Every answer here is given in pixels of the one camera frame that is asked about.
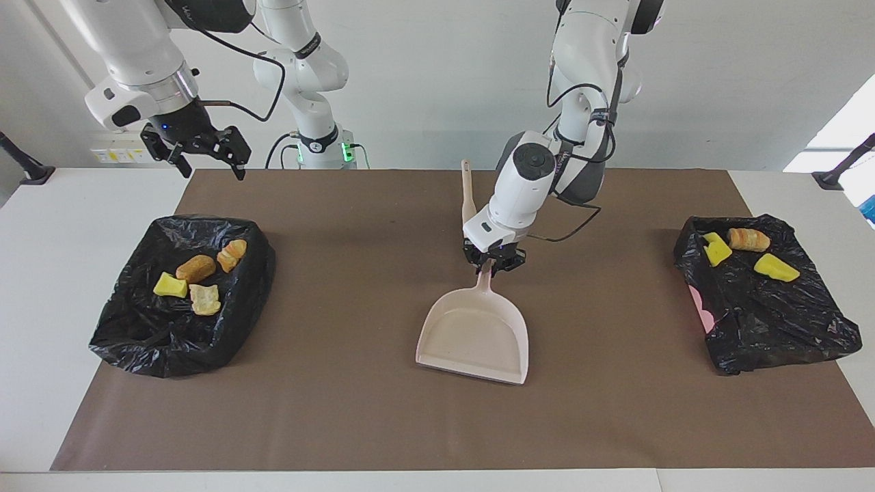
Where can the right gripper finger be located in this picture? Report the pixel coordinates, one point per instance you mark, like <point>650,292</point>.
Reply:
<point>239,154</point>
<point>181,166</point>

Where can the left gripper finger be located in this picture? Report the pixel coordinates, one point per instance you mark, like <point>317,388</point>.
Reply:
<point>511,266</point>
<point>479,268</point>

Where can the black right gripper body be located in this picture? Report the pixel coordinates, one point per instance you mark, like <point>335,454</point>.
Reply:
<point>184,130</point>

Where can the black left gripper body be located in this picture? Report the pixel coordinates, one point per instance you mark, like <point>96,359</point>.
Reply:
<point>495,255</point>

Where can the beige hand brush black bristles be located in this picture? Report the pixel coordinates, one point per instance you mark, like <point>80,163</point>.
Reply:
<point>469,205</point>

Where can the beige plastic dustpan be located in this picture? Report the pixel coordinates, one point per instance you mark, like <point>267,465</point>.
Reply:
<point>472,335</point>

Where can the pale ridged bread piece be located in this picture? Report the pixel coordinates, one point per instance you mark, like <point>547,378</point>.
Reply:
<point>748,240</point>
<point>232,256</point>

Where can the brown bread roll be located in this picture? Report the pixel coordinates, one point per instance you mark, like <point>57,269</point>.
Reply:
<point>195,268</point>

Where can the yellow sponge piece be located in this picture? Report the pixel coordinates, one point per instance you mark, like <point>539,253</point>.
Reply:
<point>716,251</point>
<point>169,285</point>
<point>776,268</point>

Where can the pale bread chunk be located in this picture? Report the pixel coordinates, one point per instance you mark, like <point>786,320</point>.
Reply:
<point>205,301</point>

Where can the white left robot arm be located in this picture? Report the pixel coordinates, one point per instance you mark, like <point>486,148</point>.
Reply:
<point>526,184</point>

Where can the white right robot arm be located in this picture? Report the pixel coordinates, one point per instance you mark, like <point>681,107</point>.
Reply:
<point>137,55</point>

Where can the black trash bag pink bin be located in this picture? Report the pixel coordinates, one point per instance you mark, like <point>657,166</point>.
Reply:
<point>765,321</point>

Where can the brown paper table mat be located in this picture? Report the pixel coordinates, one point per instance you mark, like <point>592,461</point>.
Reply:
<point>437,424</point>

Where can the blue box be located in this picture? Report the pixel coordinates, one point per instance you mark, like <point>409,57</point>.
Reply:
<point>870,210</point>

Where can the white wall outlet box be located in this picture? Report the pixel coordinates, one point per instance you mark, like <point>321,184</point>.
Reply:
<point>109,154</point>

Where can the black camera stand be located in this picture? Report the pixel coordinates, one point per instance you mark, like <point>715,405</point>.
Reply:
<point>830,179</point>
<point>37,174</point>

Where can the white wall conduit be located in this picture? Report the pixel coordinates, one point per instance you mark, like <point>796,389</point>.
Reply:
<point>55,34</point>

